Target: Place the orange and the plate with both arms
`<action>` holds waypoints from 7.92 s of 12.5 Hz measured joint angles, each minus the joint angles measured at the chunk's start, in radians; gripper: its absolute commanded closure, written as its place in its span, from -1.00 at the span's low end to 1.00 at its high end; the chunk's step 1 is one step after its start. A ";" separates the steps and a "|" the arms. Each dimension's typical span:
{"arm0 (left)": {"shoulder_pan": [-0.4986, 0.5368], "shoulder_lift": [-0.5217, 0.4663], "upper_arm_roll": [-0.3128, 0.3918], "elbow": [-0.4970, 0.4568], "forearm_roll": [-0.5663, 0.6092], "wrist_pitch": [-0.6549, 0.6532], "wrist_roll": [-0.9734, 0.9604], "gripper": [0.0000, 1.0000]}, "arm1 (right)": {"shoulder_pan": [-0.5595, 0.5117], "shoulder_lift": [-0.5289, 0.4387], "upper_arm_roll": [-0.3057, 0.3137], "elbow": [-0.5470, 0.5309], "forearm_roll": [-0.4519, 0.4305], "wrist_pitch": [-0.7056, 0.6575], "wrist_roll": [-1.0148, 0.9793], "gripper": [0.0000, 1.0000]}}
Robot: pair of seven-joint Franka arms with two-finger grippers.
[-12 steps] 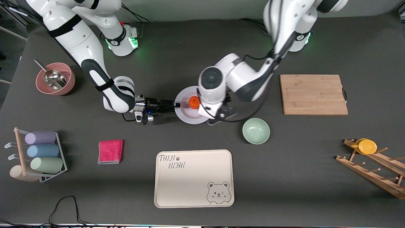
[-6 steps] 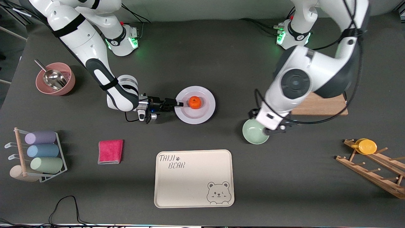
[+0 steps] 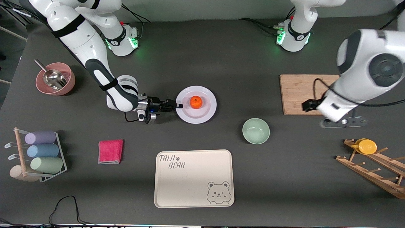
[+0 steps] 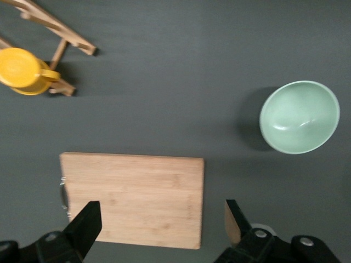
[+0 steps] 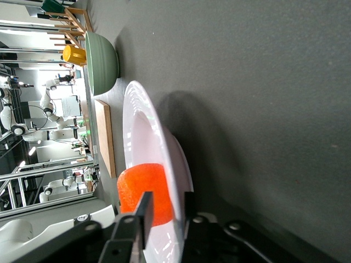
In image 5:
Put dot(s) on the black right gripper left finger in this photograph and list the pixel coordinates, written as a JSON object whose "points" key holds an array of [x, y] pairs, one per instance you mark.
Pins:
{"points": [[145, 213]]}

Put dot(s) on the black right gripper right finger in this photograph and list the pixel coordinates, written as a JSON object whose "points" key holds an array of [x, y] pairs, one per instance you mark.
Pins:
{"points": [[203, 238]]}

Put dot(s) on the orange fruit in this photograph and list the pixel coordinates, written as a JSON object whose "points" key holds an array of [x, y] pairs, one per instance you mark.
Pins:
{"points": [[142, 178]]}

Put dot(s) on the white round plate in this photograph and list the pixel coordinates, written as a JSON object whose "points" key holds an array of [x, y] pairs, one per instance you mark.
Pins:
{"points": [[145, 137]]}

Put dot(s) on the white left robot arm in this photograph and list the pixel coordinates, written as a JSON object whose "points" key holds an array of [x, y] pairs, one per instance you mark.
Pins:
{"points": [[96, 213]]}

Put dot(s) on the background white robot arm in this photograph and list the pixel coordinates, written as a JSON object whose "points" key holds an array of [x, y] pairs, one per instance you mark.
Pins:
{"points": [[5, 117], [68, 181], [43, 100]]}

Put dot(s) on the wooden cutting board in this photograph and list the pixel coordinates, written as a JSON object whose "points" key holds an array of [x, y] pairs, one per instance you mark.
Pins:
{"points": [[105, 137]]}

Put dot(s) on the pale green bowl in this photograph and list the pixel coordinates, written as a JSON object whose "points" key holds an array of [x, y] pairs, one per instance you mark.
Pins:
{"points": [[102, 63]]}

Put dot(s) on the yellow mug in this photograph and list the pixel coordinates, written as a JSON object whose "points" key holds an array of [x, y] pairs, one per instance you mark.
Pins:
{"points": [[72, 54]]}

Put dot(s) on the wooden peg rack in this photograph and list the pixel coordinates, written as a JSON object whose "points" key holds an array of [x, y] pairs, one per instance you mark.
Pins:
{"points": [[74, 22]]}

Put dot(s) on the green box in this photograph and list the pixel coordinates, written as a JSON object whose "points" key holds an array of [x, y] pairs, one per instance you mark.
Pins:
{"points": [[53, 5]]}

